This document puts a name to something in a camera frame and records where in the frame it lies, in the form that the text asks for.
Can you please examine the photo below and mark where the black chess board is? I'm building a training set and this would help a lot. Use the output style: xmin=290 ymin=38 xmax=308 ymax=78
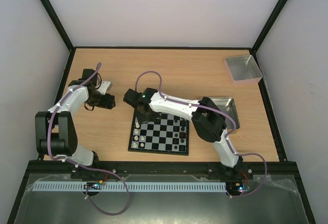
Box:
xmin=128 ymin=112 xmax=189 ymax=156

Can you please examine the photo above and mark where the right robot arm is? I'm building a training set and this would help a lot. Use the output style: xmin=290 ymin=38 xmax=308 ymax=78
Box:
xmin=123 ymin=88 xmax=243 ymax=179

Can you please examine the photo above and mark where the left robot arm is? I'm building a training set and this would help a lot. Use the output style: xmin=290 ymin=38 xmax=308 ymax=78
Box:
xmin=35 ymin=63 xmax=115 ymax=168

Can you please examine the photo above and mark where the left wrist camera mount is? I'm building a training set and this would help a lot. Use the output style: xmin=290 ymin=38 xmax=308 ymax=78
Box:
xmin=97 ymin=81 xmax=112 ymax=95

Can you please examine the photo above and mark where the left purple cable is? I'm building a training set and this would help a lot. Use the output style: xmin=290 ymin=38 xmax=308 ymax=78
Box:
xmin=48 ymin=62 xmax=131 ymax=214

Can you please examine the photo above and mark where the purple cable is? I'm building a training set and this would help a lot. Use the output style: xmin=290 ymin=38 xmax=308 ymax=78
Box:
xmin=48 ymin=62 xmax=131 ymax=214
xmin=135 ymin=70 xmax=269 ymax=199

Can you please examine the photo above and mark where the black aluminium frame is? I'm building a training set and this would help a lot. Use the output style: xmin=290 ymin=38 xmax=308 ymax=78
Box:
xmin=5 ymin=0 xmax=318 ymax=224

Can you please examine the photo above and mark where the grey slotted cable duct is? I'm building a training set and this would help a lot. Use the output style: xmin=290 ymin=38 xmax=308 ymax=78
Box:
xmin=32 ymin=181 xmax=226 ymax=193

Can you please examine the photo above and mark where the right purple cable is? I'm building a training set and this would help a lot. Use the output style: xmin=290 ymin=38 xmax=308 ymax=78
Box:
xmin=135 ymin=70 xmax=269 ymax=199

